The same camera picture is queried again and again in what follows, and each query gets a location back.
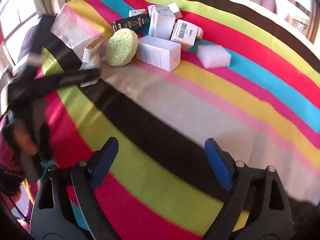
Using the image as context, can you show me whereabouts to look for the yellow white small box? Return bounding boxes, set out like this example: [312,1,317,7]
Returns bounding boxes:
[82,36,106,63]

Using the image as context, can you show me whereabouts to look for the green round sponge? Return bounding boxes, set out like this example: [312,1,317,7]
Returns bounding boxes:
[106,28,138,67]

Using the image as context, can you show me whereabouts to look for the black shaver box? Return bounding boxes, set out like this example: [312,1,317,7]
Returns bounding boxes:
[112,14,146,32]

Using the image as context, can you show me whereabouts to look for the long white box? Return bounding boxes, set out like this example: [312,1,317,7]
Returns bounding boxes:
[136,36,181,72]

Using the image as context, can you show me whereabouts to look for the tall white box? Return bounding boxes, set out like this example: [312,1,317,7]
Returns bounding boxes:
[148,5,176,40]

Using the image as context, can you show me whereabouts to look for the white barcode label box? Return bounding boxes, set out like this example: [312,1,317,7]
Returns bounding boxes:
[170,20,198,50]

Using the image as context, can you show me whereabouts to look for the small white square box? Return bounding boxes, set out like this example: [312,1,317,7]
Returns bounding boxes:
[167,2,182,20]

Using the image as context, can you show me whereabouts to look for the orange white small box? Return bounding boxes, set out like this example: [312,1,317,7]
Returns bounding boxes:
[196,27,203,40]

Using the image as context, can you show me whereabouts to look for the white foam block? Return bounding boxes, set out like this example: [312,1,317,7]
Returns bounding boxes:
[196,45,232,69]

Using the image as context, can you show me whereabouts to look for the small white printed box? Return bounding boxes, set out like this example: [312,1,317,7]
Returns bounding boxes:
[80,63,101,88]

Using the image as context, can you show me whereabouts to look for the teal white medicine box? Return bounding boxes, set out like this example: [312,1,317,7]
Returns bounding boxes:
[129,9,146,17]

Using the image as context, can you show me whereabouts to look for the person left hand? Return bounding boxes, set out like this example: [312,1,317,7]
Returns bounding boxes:
[12,126,38,156]

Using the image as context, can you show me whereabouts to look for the striped colourful bed cloth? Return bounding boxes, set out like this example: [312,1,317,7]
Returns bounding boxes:
[42,0,319,239]

